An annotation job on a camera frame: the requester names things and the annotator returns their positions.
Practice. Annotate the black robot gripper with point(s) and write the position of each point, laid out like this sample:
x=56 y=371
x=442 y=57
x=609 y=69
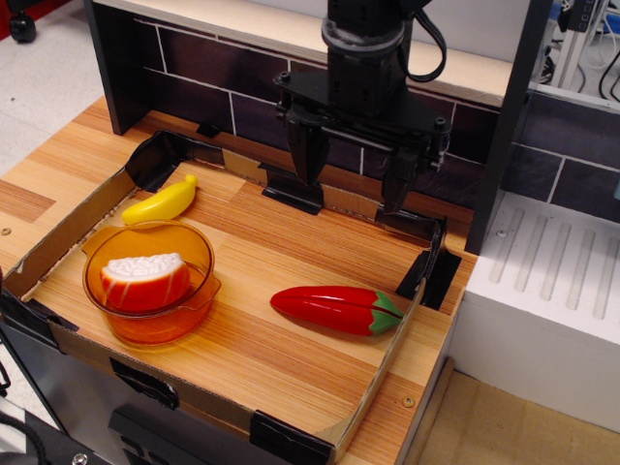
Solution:
x=363 y=98

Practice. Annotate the orange white toy sushi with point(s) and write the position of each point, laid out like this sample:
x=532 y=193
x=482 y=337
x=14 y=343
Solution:
x=145 y=284

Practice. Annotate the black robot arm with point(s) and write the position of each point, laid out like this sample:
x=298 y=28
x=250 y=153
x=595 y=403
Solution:
x=377 y=18

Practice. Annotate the cardboard fence with black tape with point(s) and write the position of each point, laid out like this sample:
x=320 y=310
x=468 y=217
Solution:
x=248 y=385

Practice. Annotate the orange transparent plastic pot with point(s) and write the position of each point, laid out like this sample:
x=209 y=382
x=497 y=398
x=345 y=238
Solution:
x=166 y=324

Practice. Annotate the dark tile backsplash shelf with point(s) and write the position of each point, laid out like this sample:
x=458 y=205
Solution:
x=214 y=62

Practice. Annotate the red toy chili pepper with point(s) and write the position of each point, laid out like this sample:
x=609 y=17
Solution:
x=353 y=310

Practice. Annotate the yellow toy banana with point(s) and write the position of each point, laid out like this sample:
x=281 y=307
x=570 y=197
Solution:
x=164 y=205

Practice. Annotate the white toy sink drainboard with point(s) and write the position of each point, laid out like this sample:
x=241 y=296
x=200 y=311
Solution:
x=540 y=315

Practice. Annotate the black caster wheel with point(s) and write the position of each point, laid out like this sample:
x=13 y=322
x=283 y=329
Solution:
x=22 y=26

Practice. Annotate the aluminium frame with cables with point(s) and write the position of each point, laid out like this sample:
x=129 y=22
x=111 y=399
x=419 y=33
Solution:
x=578 y=56

